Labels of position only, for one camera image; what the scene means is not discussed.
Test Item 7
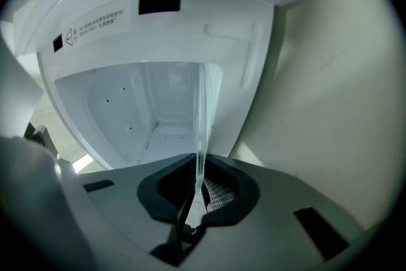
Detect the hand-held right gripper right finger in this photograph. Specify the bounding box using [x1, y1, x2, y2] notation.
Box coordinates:
[176, 153, 369, 271]

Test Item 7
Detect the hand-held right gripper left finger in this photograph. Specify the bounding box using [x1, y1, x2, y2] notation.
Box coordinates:
[78, 153, 200, 267]

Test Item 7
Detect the clear glass turntable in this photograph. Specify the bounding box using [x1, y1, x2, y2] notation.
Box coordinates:
[191, 61, 225, 201]

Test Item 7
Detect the white microwave oven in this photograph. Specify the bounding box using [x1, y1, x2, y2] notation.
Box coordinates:
[0, 0, 331, 173]

